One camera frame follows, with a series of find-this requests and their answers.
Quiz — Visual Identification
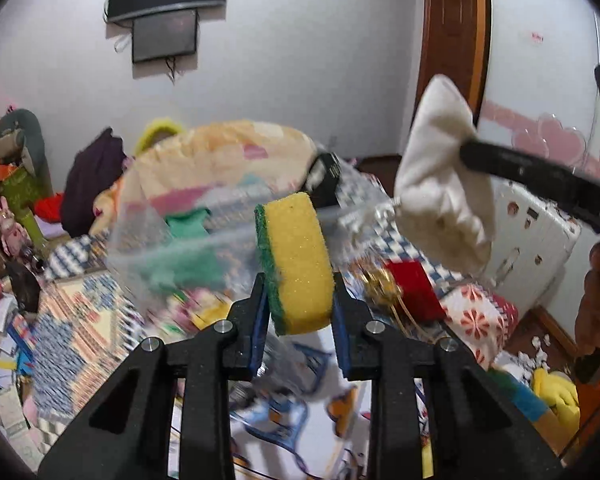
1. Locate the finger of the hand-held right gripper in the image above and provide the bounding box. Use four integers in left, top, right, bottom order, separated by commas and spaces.
460, 138, 600, 242

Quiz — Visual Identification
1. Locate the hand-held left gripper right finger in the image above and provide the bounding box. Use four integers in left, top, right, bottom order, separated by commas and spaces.
331, 271, 567, 480

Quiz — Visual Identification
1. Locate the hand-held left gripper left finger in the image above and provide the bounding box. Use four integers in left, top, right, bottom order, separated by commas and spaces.
37, 272, 271, 480

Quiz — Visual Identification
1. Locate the yellow and green sponge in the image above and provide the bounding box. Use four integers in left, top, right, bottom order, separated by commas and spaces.
254, 192, 335, 337

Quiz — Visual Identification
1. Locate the clear plastic container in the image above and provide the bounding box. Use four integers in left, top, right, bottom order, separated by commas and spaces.
105, 160, 398, 311

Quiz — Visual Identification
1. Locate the white appliance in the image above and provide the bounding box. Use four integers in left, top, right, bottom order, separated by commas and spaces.
479, 179, 582, 312

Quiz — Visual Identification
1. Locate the green cloth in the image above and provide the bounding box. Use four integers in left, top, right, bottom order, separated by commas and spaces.
147, 209, 227, 297

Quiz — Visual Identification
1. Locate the red white patterned cloth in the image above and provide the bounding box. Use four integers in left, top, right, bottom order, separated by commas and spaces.
439, 283, 520, 372

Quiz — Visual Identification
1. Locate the brown wooden door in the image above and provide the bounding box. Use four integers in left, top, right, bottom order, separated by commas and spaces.
416, 0, 493, 128

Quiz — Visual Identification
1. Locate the peach patterned quilt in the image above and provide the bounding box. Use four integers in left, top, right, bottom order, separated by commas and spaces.
91, 120, 319, 236

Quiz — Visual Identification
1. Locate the printed blanket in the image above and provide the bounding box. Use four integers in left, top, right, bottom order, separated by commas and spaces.
27, 160, 451, 480

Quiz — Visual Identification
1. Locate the yellow stuffed toy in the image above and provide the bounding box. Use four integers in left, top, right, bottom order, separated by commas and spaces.
531, 367, 582, 442

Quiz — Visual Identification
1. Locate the purple garment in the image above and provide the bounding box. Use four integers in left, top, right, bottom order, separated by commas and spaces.
60, 127, 129, 239

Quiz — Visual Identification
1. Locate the yellow plush toy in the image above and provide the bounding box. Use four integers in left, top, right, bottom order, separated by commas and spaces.
134, 117, 187, 157

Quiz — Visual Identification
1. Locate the pink bunny toy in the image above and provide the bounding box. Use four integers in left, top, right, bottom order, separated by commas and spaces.
0, 199, 30, 262

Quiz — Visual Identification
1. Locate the grey plush toy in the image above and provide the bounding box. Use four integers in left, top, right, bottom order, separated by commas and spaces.
0, 108, 47, 196

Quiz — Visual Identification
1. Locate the red pouch with gold chain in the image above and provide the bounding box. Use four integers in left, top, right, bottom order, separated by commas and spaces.
383, 259, 447, 324

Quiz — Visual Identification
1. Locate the small black wall monitor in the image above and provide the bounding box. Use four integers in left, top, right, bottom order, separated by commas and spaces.
131, 8, 200, 64

